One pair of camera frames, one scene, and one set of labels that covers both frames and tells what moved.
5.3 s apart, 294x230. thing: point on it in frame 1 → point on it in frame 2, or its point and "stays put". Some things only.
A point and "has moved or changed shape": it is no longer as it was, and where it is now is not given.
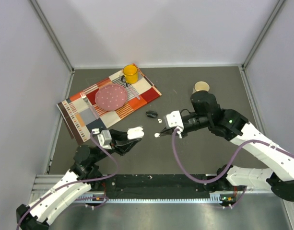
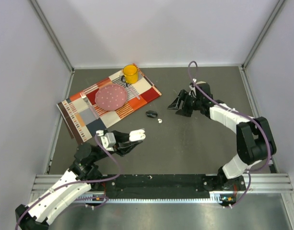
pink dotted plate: x=111 y=97 stays put
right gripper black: x=167 y=131 → x=183 y=96
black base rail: x=160 y=186 stays put
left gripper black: x=120 y=143 stays put
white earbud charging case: x=135 y=132 has moved or changed shape
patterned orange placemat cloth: x=84 y=118 stays put
